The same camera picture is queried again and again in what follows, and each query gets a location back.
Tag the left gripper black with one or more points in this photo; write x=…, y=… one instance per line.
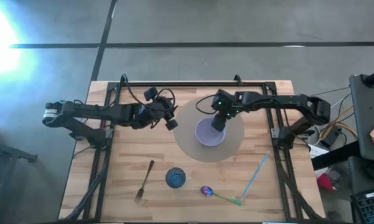
x=155, y=110

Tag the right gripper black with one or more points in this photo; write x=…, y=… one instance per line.
x=225, y=104

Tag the lavender bowl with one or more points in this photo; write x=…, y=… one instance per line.
x=210, y=137

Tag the light blue straw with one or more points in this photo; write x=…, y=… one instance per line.
x=255, y=175

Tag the dark metal fork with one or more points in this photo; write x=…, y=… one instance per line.
x=146, y=178

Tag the iridescent spoon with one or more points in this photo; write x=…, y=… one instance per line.
x=207, y=191

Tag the blue patterned cup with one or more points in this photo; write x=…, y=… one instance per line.
x=175, y=178

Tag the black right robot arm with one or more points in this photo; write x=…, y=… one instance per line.
x=283, y=101

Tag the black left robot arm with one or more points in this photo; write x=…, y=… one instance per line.
x=96, y=110

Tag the round beige placemat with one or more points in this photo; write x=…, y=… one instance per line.
x=186, y=146

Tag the white paper sheet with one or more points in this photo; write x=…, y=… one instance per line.
x=319, y=152

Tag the black power box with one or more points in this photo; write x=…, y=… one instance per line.
x=330, y=137

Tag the black support beam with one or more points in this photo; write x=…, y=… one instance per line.
x=336, y=155

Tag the red object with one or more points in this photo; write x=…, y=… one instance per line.
x=325, y=183

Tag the black tripod stand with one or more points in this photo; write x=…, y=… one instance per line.
x=12, y=153

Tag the grey side table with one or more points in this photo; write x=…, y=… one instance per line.
x=368, y=105

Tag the black keyboard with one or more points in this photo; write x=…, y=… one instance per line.
x=371, y=208

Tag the black aluminium rig frame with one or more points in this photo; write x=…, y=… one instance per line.
x=189, y=84

